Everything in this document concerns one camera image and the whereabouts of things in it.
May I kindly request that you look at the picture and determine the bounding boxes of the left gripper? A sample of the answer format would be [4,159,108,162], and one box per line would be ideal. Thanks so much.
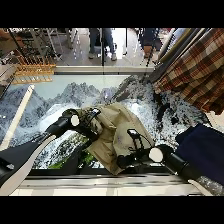
[78,115,102,141]

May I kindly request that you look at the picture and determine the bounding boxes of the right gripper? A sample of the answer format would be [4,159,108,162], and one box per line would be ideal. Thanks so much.
[115,149,151,170]

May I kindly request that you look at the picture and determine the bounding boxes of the khaki pants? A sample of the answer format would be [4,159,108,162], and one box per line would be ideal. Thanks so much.
[75,102,156,176]

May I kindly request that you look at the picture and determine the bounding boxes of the brown clothes hangers stack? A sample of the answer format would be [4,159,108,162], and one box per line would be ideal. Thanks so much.
[11,54,57,85]

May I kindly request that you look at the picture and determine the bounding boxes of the dark blue garment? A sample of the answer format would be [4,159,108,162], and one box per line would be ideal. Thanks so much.
[174,123,224,186]

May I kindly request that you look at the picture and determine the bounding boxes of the person's legs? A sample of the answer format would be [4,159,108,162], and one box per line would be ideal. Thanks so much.
[87,27,118,62]

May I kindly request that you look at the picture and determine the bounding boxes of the checked shirt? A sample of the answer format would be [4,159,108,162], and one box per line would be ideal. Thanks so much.
[153,27,224,116]

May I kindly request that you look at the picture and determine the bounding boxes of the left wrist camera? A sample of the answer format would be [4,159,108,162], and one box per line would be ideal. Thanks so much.
[85,107,102,123]

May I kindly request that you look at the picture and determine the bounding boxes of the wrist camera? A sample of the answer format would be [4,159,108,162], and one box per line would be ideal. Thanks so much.
[85,107,102,123]
[127,128,145,154]

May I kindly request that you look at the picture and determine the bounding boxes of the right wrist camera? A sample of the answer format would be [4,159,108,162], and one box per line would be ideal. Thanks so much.
[127,128,145,154]

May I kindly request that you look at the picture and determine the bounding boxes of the silver frame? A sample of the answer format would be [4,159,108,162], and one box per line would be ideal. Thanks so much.
[9,173,205,197]

